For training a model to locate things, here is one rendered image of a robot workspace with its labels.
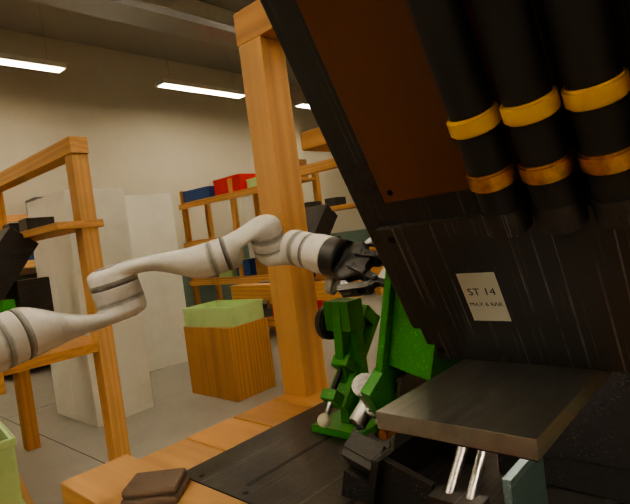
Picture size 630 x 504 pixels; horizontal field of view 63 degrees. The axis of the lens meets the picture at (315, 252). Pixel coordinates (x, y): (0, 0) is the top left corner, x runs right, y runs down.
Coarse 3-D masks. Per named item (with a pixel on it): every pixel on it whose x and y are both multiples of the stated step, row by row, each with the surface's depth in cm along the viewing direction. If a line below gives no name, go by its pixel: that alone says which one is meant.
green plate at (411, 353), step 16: (384, 288) 71; (384, 304) 71; (400, 304) 71; (384, 320) 71; (400, 320) 71; (384, 336) 72; (400, 336) 71; (416, 336) 70; (384, 352) 72; (400, 352) 72; (416, 352) 70; (432, 352) 68; (384, 368) 73; (400, 368) 72; (416, 368) 70; (432, 368) 69
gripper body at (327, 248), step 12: (336, 240) 91; (348, 240) 92; (324, 252) 91; (336, 252) 90; (348, 252) 92; (324, 264) 91; (336, 264) 91; (360, 264) 88; (372, 264) 90; (336, 276) 90; (348, 276) 88; (360, 276) 88
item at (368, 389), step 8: (376, 376) 73; (384, 376) 73; (368, 384) 72; (376, 384) 72; (384, 384) 74; (360, 392) 72; (368, 392) 72; (376, 392) 72; (384, 392) 74; (392, 392) 76; (368, 400) 73; (376, 400) 73; (384, 400) 74; (392, 400) 76; (376, 408) 73
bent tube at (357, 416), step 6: (384, 270) 84; (378, 276) 83; (384, 276) 83; (360, 402) 85; (360, 408) 84; (354, 414) 84; (360, 414) 83; (366, 414) 83; (354, 420) 85; (360, 420) 83; (366, 420) 83; (360, 426) 85
